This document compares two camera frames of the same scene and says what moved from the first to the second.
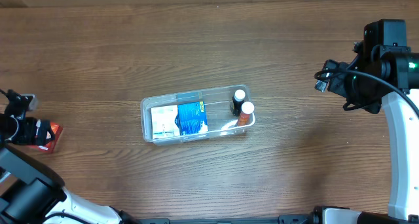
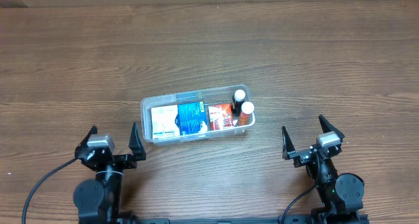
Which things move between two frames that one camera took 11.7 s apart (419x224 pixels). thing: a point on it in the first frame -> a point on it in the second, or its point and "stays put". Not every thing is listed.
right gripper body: [359, 88] -> [301, 156]
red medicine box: [56, 130] -> [220, 116]
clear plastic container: [198, 114] stays put
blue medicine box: [190, 117] stays put
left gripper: [36, 132] -> [117, 158]
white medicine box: [163, 122] stays put
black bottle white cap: [237, 102] stays put
